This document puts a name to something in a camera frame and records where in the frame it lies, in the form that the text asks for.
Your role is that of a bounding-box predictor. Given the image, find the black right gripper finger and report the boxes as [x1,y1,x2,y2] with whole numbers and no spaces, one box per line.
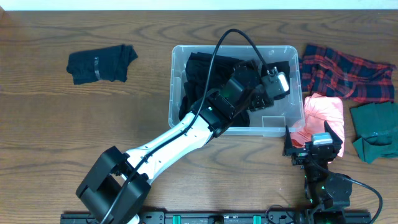
[282,126,293,156]
[324,121,343,149]

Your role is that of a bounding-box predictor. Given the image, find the pink garment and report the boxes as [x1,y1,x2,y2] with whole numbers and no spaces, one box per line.
[290,93,345,147]

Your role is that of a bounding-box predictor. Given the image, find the black garment with stripe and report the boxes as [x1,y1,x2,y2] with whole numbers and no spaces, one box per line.
[66,44,138,85]

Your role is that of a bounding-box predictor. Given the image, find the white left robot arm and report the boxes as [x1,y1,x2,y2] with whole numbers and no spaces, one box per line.
[76,68,289,223]

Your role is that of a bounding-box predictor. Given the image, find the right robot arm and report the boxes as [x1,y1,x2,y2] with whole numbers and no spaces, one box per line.
[282,122,352,224]

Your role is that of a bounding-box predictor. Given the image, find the dark green garment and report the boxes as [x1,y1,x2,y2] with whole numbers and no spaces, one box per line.
[350,102,397,164]

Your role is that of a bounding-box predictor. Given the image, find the red plaid shirt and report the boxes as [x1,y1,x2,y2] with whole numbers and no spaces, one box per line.
[299,44,396,103]

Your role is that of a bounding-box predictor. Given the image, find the clear plastic storage bin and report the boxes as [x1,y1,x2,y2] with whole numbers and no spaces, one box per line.
[168,45,305,137]

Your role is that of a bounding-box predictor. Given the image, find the black mounting rail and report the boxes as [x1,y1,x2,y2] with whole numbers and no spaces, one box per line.
[60,211,373,224]

